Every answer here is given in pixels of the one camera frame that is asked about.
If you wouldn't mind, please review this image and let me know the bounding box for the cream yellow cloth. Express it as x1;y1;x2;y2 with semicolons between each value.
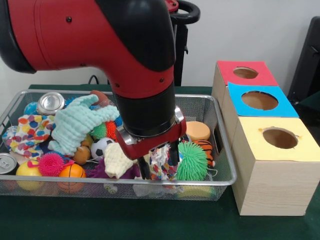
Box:
103;142;140;179

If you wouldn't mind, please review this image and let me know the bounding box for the wooden box with three holes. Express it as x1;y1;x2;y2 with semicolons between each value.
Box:
211;60;320;217

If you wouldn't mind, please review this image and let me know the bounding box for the silver drink can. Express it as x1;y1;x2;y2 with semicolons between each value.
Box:
37;92;66;116

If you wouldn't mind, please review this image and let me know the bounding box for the clear mesh bin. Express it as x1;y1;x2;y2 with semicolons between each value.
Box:
0;89;238;202

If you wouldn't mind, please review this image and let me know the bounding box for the dark green tablecloth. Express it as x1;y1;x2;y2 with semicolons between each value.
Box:
0;84;320;240

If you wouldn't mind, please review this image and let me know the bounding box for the small orange basketball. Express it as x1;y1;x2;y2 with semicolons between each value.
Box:
57;163;87;194

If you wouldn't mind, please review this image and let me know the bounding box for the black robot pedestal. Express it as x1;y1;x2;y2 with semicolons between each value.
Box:
167;0;201;87

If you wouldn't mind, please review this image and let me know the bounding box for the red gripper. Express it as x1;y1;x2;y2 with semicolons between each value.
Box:
116;106;188;180

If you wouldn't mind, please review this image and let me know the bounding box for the polka-dot cloth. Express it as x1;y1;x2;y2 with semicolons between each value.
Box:
2;114;55;160

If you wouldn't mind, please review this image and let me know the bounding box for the white patterned cloth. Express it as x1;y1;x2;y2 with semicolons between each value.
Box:
149;145;180;181

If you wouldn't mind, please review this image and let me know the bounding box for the small soccer ball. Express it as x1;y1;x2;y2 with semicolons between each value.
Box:
90;137;115;161

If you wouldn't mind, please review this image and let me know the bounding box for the mint green cloth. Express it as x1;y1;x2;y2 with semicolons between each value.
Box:
48;94;121;157

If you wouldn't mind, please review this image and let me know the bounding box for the green spiky ball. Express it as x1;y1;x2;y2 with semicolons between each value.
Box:
176;141;209;182

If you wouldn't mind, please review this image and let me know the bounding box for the black upright panel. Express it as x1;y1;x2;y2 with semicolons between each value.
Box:
287;16;320;108

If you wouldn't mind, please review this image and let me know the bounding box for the pink spiky ball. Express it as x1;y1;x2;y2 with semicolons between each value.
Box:
37;152;65;177

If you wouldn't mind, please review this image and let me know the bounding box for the tan round wooden block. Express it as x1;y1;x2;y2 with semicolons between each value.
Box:
185;121;212;142

